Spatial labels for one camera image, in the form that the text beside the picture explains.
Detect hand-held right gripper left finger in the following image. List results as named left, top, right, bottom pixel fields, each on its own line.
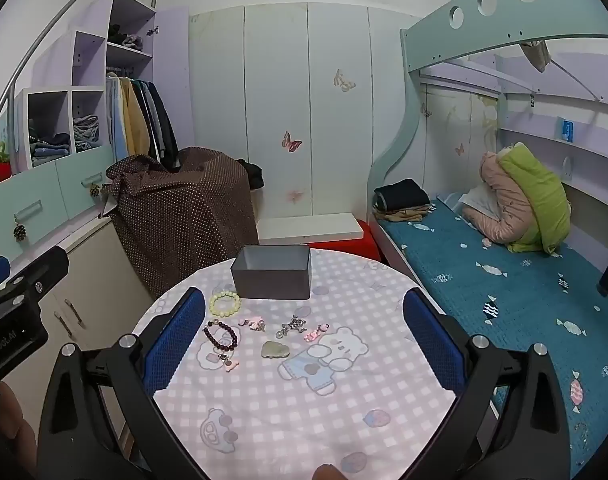
left=36, top=287, right=210, bottom=480

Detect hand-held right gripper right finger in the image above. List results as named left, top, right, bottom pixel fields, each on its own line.
left=384, top=288, right=571, bottom=480

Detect dark red bead bracelet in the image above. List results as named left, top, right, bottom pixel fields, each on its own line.
left=202, top=321, right=241, bottom=353

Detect pale yellow bead bracelet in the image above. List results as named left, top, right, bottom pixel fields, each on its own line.
left=209, top=291, right=243, bottom=317

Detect pale green jade pendant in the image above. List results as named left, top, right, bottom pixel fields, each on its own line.
left=261, top=341, right=292, bottom=361

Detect grey metal box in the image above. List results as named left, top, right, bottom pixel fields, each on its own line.
left=230, top=245, right=312, bottom=301

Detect silver chain brooch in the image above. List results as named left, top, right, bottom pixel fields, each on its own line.
left=275, top=315, right=307, bottom=339

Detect person's left hand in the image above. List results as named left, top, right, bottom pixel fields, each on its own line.
left=0, top=382, right=39, bottom=480

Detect blue candy print bed sheet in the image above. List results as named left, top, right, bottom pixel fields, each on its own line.
left=379, top=195, right=608, bottom=480

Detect red stool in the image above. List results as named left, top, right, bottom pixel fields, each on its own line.
left=309, top=220, right=382, bottom=263

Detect folded blue jeans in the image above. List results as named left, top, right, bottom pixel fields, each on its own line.
left=29, top=132, right=72, bottom=163

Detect brown dotted cloth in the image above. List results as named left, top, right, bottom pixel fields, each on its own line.
left=105, top=146, right=260, bottom=298

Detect folded tan clothes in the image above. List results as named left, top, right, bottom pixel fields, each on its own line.
left=376, top=204, right=430, bottom=222

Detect folded grey striped clothes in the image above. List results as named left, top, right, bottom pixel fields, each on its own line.
left=73, top=115, right=102, bottom=152

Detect white pillow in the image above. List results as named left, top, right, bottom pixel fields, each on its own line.
left=459, top=183, right=501, bottom=222

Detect folded dark clothes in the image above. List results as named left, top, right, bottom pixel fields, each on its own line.
left=374, top=179, right=431, bottom=211

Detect white board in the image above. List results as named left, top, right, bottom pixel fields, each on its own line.
left=258, top=213, right=365, bottom=242

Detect black garment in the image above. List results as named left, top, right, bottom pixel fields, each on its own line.
left=236, top=159, right=265, bottom=192

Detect row of hanging clothes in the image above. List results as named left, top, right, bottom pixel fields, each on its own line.
left=105, top=72, right=180, bottom=171

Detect pink and green bedding bundle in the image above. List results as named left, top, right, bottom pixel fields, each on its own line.
left=499, top=142, right=572, bottom=255

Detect grey metal handrail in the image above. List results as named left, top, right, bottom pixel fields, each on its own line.
left=0, top=0, right=166, bottom=134

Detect lavender shelf wardrobe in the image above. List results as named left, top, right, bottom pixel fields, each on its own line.
left=0, top=0, right=195, bottom=281

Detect dark clothes pile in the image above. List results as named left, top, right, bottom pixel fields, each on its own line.
left=108, top=23, right=144, bottom=52

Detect pale butterfly sticker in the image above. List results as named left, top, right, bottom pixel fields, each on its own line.
left=333, top=68, right=357, bottom=93

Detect grey hanging cloth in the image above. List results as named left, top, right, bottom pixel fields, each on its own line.
left=520, top=39, right=552, bottom=73

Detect teal bunk bed frame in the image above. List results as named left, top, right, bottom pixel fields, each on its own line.
left=371, top=0, right=608, bottom=480

